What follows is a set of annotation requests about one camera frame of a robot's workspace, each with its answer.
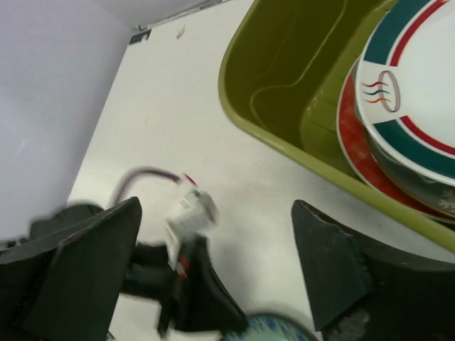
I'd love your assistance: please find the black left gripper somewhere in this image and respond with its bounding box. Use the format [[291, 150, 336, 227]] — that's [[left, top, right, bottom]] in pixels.
[[122, 236, 247, 337]]

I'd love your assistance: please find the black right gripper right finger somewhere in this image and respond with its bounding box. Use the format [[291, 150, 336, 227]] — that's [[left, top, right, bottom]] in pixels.
[[291, 200, 454, 340]]

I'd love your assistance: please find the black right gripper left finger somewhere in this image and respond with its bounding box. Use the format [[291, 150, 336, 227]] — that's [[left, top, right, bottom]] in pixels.
[[1, 197, 142, 340]]

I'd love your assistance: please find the small blue patterned dish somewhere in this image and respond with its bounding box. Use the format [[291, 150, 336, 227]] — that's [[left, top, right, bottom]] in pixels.
[[220, 313, 317, 341]]

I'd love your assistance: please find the red teal floral plate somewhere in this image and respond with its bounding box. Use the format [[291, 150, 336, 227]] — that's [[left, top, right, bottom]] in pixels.
[[336, 62, 454, 224]]

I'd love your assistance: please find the white green rimmed plate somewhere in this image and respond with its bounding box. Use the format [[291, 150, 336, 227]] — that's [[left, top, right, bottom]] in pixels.
[[355, 1, 454, 185]]

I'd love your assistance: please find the grey deer plate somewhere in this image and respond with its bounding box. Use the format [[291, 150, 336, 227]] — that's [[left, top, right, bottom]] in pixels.
[[366, 136, 454, 217]]

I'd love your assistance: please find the olive green plastic bin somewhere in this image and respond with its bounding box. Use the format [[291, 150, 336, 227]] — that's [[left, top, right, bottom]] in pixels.
[[218, 1, 454, 251]]

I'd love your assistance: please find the black label sticker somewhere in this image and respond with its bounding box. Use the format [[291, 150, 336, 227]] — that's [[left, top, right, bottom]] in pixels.
[[129, 28, 151, 45]]

